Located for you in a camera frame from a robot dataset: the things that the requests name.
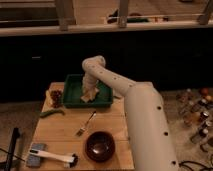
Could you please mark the green pepper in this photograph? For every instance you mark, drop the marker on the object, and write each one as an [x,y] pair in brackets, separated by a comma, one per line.
[50,112]

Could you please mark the metal fork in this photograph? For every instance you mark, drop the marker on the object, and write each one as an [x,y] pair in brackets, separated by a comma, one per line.
[83,128]

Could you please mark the spice bottles on floor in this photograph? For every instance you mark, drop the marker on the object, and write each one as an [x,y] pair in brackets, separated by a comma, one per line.
[196,112]

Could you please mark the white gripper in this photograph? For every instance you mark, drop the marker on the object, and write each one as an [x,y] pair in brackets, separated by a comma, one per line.
[87,87]

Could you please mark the wooden whiteboard eraser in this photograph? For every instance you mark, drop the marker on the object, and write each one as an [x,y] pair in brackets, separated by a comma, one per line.
[89,96]

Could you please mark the dark red grapes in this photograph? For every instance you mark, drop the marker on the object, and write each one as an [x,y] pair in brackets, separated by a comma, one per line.
[56,96]

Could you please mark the green plastic tray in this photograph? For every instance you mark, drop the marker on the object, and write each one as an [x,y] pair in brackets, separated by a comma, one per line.
[72,93]

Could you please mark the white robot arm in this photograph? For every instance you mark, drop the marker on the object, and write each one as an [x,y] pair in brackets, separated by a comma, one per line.
[148,131]

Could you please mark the dark red bowl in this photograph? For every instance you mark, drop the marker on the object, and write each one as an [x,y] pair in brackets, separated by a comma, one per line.
[100,146]

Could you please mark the black stand left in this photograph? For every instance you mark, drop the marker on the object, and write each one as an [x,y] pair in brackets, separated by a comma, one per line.
[9,159]

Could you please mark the white dish brush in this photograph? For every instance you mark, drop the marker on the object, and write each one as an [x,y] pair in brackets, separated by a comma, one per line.
[69,160]

